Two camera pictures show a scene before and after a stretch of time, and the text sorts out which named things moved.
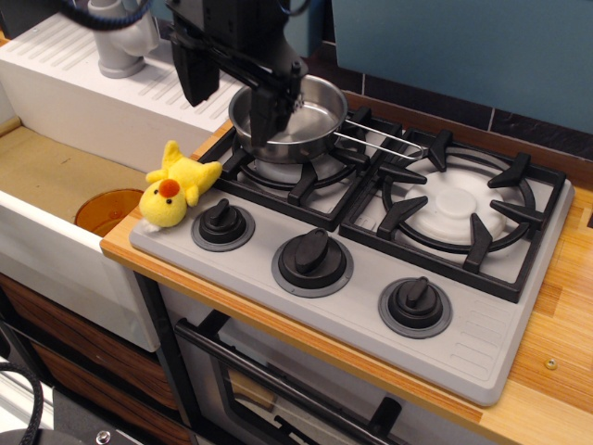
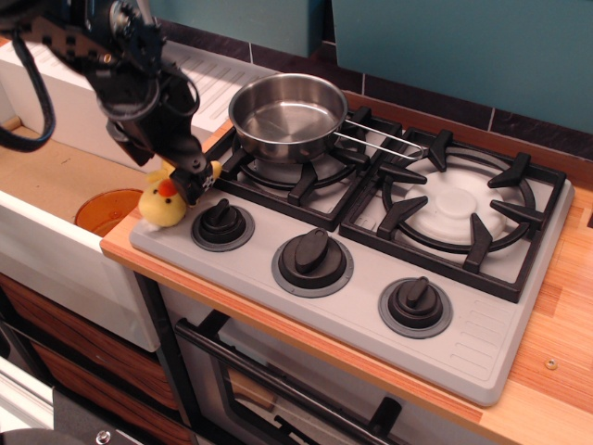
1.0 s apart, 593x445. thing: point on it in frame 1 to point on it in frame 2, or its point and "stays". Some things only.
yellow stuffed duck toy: [163, 199] stays
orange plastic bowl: [104, 210] stays
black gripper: [250, 39] to [159, 108]
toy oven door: [235, 385] stays
